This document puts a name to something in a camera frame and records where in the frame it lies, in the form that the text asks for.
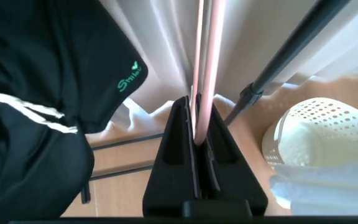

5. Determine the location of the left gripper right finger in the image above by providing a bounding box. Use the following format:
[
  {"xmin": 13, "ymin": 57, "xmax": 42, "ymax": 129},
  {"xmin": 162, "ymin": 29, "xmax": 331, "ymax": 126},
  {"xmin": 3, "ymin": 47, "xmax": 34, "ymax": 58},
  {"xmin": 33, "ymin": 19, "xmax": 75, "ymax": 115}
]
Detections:
[{"xmin": 196, "ymin": 93, "xmax": 269, "ymax": 218}]

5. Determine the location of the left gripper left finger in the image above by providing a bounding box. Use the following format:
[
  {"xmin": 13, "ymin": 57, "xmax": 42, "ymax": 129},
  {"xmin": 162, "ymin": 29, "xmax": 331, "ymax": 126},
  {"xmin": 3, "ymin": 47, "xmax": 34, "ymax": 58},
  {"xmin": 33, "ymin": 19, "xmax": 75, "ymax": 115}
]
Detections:
[{"xmin": 141, "ymin": 95, "xmax": 201, "ymax": 218}]

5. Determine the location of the white garment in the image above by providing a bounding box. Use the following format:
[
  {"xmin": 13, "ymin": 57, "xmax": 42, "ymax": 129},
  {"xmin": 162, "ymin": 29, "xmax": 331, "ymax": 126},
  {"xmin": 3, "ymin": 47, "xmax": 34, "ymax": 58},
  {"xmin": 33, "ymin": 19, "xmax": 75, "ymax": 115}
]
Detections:
[{"xmin": 268, "ymin": 161, "xmax": 358, "ymax": 217}]

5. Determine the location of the pink clothes hanger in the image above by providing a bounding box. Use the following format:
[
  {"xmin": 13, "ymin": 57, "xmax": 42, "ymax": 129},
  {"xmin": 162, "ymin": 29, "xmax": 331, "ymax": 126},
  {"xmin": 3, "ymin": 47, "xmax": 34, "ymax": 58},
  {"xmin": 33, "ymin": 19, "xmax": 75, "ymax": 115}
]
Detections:
[{"xmin": 190, "ymin": 0, "xmax": 227, "ymax": 147}]

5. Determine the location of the black garment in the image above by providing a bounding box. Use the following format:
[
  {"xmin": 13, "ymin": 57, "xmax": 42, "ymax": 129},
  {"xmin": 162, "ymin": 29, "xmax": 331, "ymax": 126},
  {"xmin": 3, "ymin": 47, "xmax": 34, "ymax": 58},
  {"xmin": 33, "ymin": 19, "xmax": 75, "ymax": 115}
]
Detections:
[{"xmin": 0, "ymin": 0, "xmax": 149, "ymax": 221}]

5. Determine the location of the white laundry basket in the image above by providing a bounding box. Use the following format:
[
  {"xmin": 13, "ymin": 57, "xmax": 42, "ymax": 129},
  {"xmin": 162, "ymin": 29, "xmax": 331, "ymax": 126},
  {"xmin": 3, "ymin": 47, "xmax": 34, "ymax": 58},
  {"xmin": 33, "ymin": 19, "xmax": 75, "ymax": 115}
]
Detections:
[{"xmin": 261, "ymin": 97, "xmax": 358, "ymax": 170}]

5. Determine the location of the black clothes rack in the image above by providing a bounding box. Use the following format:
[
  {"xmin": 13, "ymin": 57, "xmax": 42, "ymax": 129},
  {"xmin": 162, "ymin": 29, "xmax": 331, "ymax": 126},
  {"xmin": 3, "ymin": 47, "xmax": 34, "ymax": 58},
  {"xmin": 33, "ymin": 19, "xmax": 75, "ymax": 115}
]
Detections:
[{"xmin": 80, "ymin": 0, "xmax": 351, "ymax": 205}]

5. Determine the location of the beige curtain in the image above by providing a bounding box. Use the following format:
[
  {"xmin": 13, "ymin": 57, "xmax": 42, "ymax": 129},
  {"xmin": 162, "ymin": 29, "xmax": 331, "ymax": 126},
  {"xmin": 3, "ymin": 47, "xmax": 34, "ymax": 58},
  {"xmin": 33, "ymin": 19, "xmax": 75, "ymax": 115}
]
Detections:
[{"xmin": 99, "ymin": 0, "xmax": 358, "ymax": 114}]

